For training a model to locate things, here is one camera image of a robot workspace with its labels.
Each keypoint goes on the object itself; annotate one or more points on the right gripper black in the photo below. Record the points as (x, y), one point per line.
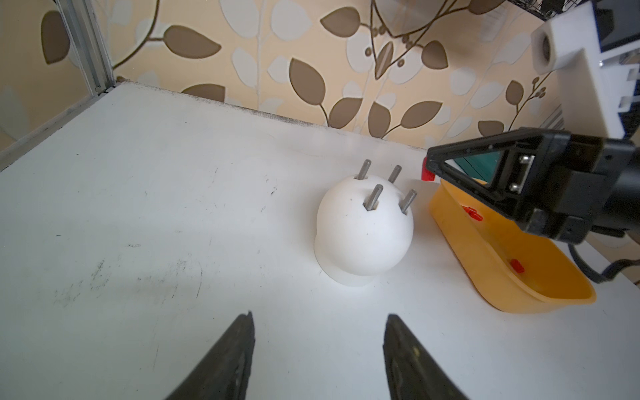
(560, 186)

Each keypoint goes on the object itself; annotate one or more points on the green plastic tool case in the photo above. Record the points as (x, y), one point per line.
(481, 167)

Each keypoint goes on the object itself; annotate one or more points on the red sleeve in tray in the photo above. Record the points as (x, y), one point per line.
(473, 213)
(517, 266)

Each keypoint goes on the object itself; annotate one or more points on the yellow plastic tray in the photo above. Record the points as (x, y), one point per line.
(551, 281)

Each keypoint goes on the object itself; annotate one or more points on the red screw protection sleeve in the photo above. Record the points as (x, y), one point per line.
(426, 174)

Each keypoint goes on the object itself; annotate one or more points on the white dome screw holder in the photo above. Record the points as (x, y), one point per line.
(364, 227)

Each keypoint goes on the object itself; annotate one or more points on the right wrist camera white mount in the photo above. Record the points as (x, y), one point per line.
(593, 85)

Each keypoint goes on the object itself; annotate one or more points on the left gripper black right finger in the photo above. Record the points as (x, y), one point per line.
(411, 371)

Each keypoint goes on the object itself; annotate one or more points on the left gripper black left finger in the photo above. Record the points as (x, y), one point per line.
(224, 372)

